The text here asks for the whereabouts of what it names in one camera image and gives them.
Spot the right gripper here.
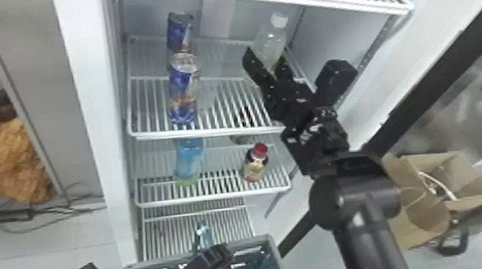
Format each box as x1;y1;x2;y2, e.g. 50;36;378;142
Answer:
240;42;321;130

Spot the clear bottle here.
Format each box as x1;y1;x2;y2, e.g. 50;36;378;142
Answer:
248;11;294;74

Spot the green basket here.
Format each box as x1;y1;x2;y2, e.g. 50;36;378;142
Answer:
119;233;285;269

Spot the green bottle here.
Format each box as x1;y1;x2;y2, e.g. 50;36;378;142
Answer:
190;221;213;253

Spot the dark bottle red cap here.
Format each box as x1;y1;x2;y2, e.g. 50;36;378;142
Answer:
240;140;272;184

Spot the blue can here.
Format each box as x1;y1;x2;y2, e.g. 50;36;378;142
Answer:
164;51;205;126
163;9;198;57

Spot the light blue bottle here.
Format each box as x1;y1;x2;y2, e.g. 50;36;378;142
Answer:
171;137;208;187

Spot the fridge door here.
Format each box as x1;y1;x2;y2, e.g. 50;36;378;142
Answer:
257;0;482;260

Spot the white fridge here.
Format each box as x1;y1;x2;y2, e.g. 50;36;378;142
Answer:
0;0;434;269

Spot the cardboard box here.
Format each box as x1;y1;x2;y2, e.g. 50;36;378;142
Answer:
379;145;482;253

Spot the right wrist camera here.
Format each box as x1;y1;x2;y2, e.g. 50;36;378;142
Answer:
310;57;362;109

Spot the black cable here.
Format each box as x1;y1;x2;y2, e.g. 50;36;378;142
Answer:
0;178;109;253

